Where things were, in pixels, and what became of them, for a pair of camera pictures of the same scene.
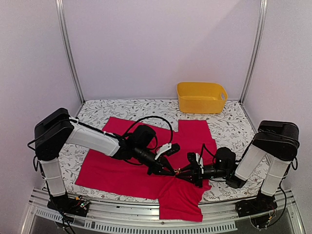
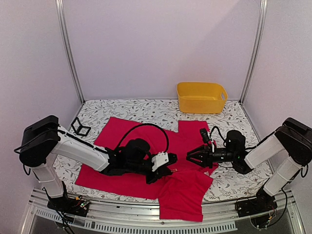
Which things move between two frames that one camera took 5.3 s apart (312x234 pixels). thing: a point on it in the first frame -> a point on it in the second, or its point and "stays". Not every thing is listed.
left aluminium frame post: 60,13 stays
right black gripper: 196,177 -> 207,156
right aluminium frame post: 263,15 stays
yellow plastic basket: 200,97 stays
